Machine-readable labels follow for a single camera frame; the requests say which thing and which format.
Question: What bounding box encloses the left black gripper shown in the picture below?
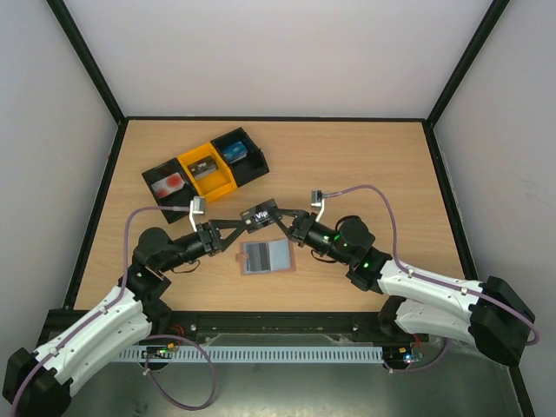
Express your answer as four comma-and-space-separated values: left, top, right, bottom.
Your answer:
159, 220, 245, 273

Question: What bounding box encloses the black VIP credit card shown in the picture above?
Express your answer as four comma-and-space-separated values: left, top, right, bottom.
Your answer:
240, 199, 277, 234

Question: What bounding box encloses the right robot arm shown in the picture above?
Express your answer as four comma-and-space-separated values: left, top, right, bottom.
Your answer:
269, 208, 534, 367

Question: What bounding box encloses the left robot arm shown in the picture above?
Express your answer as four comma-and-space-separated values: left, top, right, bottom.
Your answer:
2, 220, 245, 416

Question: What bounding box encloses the black VIP card stack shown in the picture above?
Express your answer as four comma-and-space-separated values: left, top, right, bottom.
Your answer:
188, 156, 218, 181

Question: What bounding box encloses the white red card stack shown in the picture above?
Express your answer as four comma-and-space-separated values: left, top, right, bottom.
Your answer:
151, 172, 186, 199

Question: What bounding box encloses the blue card stack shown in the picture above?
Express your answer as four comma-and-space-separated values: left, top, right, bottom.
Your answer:
222, 141, 248, 165

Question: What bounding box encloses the yellow middle bin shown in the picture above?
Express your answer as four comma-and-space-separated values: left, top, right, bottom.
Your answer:
177, 142, 237, 203

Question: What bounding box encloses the left black bin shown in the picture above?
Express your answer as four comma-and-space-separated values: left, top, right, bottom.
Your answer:
142, 158, 199, 208

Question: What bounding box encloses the black bin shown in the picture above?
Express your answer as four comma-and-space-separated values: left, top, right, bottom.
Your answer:
210, 128, 269, 188
142, 158, 199, 208

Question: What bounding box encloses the right black bin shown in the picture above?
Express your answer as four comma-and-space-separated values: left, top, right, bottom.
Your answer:
210, 128, 269, 188

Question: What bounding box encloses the grey metal front plate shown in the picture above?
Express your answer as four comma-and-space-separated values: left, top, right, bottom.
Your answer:
66, 334, 522, 416

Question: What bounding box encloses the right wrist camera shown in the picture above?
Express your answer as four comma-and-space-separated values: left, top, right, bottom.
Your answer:
310, 190, 326, 222

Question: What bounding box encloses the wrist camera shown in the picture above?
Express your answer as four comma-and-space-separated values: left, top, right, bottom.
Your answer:
310, 190, 326, 222
189, 195, 206, 232

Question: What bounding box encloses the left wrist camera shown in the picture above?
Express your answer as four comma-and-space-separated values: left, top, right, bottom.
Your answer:
189, 195, 206, 232

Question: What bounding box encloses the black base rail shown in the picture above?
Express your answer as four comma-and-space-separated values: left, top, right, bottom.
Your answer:
43, 308, 507, 348

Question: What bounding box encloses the light blue cable duct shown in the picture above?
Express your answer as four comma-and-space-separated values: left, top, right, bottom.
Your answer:
112, 346, 383, 364

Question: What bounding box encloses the black enclosure frame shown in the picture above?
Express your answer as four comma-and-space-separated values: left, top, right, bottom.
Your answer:
8, 0, 538, 417

